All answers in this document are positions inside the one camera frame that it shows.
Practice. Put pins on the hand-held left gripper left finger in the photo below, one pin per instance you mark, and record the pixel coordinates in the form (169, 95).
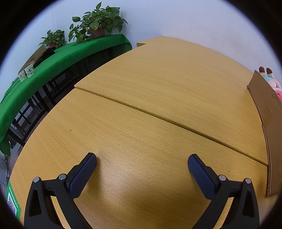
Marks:
(81, 176)

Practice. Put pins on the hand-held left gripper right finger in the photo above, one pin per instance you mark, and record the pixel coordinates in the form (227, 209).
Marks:
(201, 176)

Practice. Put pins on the brown cardboard box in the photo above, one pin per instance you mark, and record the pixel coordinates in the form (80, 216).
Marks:
(264, 99)

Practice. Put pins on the teal and pink plush toy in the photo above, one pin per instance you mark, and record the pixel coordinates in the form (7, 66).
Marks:
(273, 83)

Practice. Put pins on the wooden desktop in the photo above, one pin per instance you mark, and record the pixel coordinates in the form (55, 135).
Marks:
(154, 88)

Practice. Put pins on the green sticker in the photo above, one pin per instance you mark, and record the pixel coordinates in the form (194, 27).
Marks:
(12, 198)

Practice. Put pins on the green tablecloth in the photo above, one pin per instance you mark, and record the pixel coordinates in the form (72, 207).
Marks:
(55, 59)

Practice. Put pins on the black bag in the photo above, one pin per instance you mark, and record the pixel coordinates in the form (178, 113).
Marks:
(48, 52)

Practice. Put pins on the flat cardboard carton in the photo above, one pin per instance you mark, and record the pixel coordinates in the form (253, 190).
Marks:
(33, 57)

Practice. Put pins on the small potted green plant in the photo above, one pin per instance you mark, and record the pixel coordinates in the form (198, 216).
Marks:
(54, 37)

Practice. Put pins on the large potted green plant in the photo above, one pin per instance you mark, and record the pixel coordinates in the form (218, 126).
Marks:
(97, 17)

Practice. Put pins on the black metal table frame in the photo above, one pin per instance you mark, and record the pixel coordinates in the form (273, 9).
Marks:
(47, 92)

